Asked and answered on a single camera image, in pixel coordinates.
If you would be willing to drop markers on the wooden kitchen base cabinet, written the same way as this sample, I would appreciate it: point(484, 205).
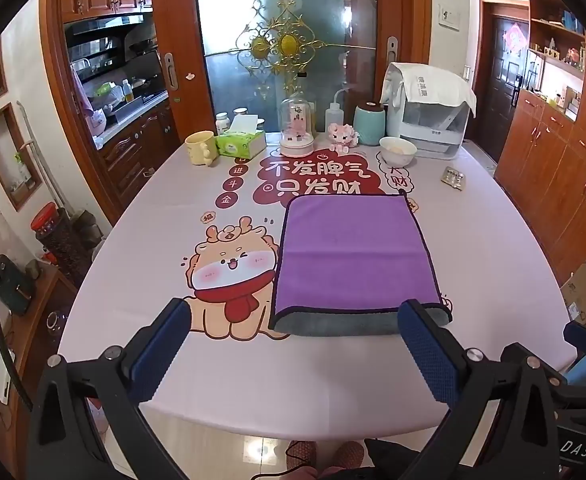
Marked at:
point(133, 145)

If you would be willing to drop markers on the red lidded jar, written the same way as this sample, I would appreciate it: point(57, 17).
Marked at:
point(55, 237)

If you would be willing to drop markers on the wooden side table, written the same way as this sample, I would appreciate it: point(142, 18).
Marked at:
point(33, 360)

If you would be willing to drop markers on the teal canister with brown lid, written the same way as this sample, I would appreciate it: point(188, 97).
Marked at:
point(369, 125)

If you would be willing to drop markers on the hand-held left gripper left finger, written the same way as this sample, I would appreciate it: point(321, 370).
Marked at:
point(159, 355)

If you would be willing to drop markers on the white jar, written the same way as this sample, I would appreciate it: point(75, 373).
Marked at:
point(241, 111)

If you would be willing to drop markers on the glass dome ornament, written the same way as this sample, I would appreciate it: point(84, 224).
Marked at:
point(297, 127)

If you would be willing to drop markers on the gold ornament on glass door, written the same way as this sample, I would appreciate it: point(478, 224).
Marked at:
point(279, 42)

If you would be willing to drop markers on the wooden picture frame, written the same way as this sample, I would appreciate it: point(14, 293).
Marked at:
point(10, 157)

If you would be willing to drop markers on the clear squeeze bottle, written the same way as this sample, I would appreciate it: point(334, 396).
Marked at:
point(334, 115)

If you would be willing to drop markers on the white pill bottle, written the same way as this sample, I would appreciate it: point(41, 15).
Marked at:
point(222, 125)

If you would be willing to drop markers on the green tissue box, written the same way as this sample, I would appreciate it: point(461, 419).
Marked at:
point(240, 142)

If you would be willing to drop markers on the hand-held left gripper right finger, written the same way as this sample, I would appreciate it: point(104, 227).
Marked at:
point(430, 357)

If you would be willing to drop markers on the purple grey towel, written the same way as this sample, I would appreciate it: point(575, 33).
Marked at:
point(355, 250)

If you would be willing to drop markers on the red door decoration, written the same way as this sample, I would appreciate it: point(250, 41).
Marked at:
point(514, 41)

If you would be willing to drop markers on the pink toy figure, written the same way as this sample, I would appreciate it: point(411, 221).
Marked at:
point(342, 136)

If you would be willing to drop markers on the pill blister pack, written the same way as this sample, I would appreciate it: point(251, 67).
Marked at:
point(453, 179)

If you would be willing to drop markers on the wooden shelf cabinet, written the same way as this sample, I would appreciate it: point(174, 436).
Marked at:
point(563, 150)

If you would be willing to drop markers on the dark entrance door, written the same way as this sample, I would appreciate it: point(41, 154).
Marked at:
point(508, 90)

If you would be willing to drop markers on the yellow mug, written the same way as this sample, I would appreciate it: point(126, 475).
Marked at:
point(199, 147)

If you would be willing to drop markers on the black small appliance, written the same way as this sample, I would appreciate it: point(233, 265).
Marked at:
point(10, 285)

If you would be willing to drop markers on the white bowl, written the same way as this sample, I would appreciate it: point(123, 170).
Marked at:
point(398, 150)

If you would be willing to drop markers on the pink printed tablecloth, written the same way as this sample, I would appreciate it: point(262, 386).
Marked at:
point(498, 270)

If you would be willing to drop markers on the pink slipper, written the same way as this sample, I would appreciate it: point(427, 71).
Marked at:
point(348, 454)
point(303, 452)

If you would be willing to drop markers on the white wall panel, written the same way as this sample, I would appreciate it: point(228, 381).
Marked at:
point(448, 16)

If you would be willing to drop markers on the white appliance with cloth cover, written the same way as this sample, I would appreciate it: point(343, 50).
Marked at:
point(435, 110)

